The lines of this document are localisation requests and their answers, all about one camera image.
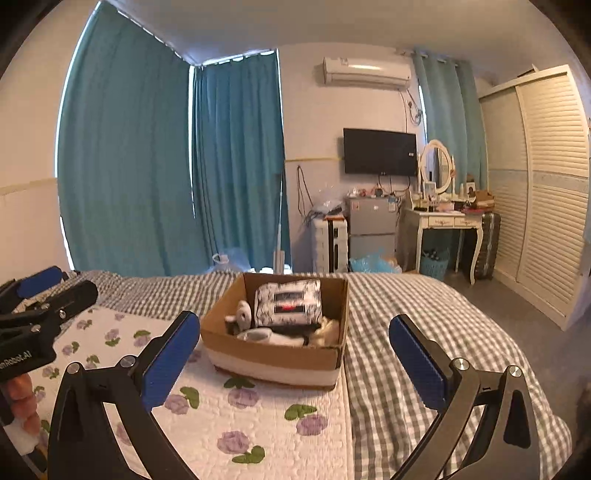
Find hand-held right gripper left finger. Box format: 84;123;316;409
47;311;202;480

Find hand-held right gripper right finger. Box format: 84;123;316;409
389;314;542;480

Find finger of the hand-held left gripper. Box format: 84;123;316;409
0;265;71;304
0;280;99;334

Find white socks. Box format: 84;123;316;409
225;300;254;336

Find cardboard box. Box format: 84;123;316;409
200;272;351;392

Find black white printed wipes pack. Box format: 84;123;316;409
253;278;324;330

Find person's left hand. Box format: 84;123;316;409
8;370;43;435

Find blue waste basket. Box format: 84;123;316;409
419;251;450;282

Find floral quilted blanket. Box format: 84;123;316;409
0;305;350;480

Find blue plastic bag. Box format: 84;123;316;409
349;249;400;274

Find clear water jug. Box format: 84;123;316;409
212;251;250;276

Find dark suitcase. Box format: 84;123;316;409
473;211;502;281

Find small grey fridge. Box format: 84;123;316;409
346;196;398;273

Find white dressing table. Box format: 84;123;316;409
400;208;484;285

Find wide teal curtain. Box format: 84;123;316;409
56;0;195;278

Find clear plastic bag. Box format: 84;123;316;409
318;198;347;220

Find white pole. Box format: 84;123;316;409
276;171;288;274

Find oval white vanity mirror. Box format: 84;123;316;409
419;140;456;195

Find medium teal curtain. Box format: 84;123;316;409
190;48;293;278

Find cream louvred wardrobe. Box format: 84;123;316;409
477;65;591;332

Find narrow teal curtain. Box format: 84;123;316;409
412;48;489;195

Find white air conditioner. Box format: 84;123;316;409
322;56;413;91

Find black hanging cable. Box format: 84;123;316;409
297;165;315;219

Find black wall television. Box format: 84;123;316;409
343;128;418;176

